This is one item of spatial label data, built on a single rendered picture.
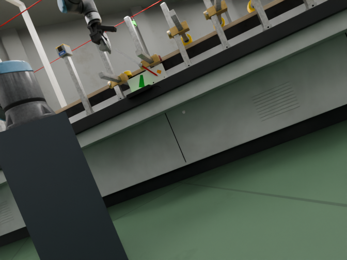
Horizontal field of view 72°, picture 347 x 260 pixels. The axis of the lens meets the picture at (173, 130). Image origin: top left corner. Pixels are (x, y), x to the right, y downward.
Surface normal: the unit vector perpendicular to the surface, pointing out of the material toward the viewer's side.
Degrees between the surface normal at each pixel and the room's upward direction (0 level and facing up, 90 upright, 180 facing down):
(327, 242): 0
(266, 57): 90
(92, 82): 90
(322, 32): 90
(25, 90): 90
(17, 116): 70
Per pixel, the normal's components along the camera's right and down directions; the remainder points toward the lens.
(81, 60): 0.36, -0.15
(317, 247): -0.39, -0.92
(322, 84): -0.21, 0.09
